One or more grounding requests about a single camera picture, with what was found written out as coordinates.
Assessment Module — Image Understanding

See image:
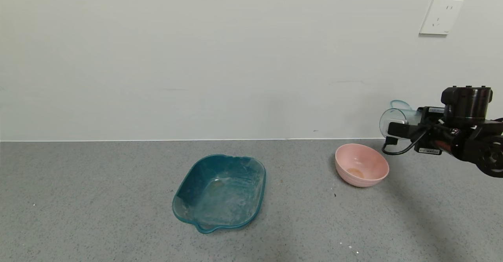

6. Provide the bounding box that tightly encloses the clear ribbed plastic cup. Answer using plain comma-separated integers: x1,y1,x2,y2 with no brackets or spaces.
379,100,423,140

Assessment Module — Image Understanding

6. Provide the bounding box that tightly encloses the teal plastic tray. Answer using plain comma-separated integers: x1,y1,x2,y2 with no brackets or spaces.
172,154,267,234

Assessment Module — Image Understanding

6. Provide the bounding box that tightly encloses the pink bowl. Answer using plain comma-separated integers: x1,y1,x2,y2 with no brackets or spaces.
335,143,390,188

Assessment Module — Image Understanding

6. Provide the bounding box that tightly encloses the black camera cable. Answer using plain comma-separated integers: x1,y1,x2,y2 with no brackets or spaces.
382,128,429,156

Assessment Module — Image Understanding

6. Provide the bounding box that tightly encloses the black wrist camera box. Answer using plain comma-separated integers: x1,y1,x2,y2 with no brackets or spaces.
385,122,422,145

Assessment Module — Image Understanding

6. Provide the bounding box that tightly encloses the white wall socket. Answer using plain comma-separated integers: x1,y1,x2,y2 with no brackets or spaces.
419,0,463,36

